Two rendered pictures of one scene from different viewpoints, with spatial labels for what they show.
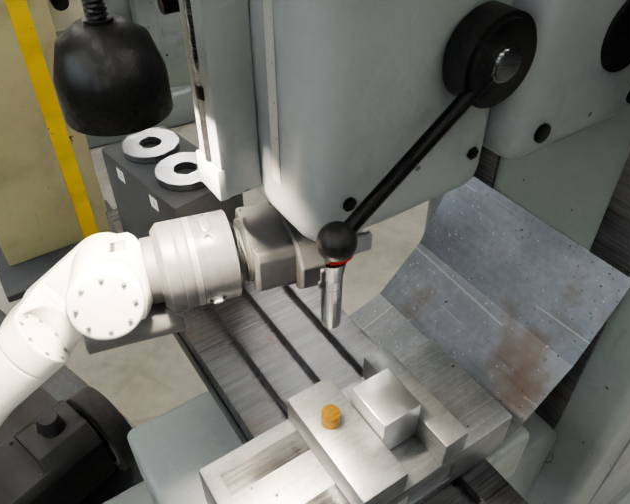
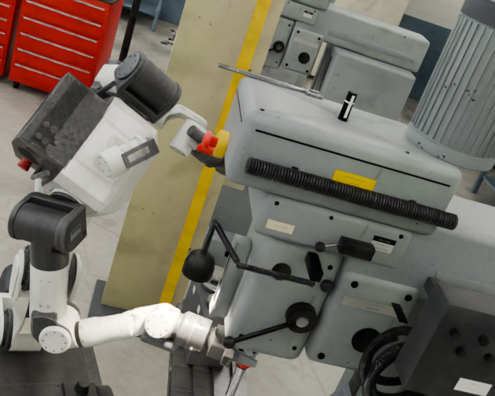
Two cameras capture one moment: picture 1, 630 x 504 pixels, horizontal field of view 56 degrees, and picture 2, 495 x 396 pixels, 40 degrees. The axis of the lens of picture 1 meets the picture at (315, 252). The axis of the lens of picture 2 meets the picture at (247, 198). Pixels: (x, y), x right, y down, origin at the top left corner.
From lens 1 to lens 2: 1.16 m
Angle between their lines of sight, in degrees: 25
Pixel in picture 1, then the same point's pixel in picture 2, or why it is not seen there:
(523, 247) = not seen: outside the picture
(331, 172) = (239, 322)
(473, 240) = not seen: outside the picture
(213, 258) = (198, 332)
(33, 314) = (133, 316)
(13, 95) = (174, 209)
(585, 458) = not seen: outside the picture
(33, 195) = (144, 269)
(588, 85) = (346, 350)
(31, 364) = (123, 330)
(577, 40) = (339, 331)
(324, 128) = (242, 309)
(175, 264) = (185, 327)
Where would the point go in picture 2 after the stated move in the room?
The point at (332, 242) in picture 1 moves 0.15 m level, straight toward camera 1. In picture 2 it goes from (226, 340) to (187, 368)
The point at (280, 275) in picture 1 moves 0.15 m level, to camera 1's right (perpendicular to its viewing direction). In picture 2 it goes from (216, 353) to (266, 387)
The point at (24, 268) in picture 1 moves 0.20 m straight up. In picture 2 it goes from (108, 310) to (116, 280)
